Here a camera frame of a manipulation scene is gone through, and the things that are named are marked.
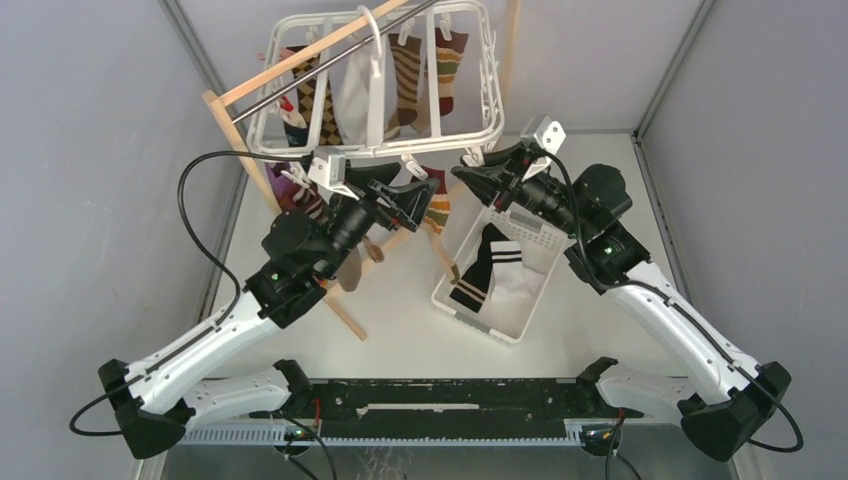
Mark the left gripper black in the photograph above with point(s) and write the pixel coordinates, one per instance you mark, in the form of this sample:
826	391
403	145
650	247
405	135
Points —
406	203

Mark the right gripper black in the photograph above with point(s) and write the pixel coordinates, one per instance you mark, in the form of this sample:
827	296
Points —
488	181

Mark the beige orange argyle sock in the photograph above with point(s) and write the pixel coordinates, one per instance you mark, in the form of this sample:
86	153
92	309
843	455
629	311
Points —
373	250

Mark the white plastic clip hanger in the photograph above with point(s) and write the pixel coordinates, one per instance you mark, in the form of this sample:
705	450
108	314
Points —
421	78

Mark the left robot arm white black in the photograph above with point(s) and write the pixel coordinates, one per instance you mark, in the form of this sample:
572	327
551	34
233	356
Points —
158	399

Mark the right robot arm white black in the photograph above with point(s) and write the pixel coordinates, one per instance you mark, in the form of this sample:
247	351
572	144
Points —
725	395

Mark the brown yellow argyle sock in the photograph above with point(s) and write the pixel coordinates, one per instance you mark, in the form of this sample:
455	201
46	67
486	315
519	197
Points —
330	133

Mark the white plastic basket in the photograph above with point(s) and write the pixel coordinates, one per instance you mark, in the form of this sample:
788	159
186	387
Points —
504	319

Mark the navy blue sock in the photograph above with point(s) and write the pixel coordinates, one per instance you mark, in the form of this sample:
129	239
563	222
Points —
297	134

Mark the white sock in basket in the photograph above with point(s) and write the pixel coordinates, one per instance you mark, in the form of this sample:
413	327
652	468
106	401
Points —
511	278

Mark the white sock hanging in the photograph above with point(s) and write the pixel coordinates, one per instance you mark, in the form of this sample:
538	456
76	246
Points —
360	106

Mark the black sock in basket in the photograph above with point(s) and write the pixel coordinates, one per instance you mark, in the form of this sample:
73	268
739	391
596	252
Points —
472	289

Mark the metal hanging rod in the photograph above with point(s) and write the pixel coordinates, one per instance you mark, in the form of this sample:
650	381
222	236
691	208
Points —
313	50

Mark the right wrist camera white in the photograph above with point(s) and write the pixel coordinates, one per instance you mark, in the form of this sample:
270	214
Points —
545	132

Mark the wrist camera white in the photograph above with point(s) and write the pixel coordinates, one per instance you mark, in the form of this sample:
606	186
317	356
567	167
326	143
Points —
545	132
327	169

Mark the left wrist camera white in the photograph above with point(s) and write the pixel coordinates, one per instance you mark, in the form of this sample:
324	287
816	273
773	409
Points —
327	169

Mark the wooden rack frame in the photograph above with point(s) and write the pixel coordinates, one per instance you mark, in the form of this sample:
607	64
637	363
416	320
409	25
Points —
245	136

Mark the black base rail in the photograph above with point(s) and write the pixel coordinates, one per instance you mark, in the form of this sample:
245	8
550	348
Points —
441	406

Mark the white cable duct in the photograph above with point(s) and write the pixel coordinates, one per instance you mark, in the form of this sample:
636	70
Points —
563	434

